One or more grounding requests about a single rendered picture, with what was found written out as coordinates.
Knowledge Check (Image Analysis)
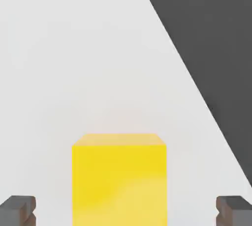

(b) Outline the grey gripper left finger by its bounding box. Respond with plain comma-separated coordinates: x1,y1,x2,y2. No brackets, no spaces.
0,195,37,226

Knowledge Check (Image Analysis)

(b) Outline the small yellow cube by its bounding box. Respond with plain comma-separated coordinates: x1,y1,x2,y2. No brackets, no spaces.
71,133,168,226

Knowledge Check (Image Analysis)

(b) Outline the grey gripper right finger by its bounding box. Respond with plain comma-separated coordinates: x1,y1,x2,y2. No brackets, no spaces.
216,195,252,226

